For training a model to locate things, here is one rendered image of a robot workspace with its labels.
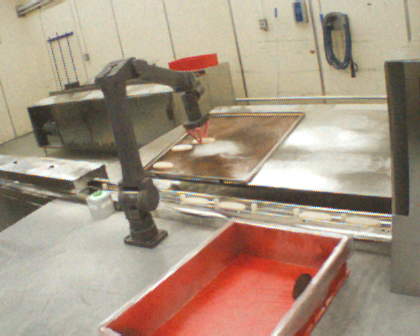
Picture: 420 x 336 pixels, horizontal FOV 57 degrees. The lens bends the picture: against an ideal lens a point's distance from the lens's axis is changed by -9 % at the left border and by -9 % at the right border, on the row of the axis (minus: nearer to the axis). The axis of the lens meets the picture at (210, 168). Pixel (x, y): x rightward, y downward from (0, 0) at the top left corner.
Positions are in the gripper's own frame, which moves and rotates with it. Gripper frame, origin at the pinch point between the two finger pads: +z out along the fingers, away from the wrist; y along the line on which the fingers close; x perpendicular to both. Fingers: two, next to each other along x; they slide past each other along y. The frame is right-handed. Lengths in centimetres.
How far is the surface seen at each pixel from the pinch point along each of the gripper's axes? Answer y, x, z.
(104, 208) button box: 42.7, -18.3, 3.9
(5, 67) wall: -321, -673, -9
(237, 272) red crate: 59, 44, 5
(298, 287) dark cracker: 62, 62, 4
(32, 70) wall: -376, -669, 22
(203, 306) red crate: 73, 43, 3
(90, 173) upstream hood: 25.4, -41.8, 0.9
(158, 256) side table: 59, 18, 5
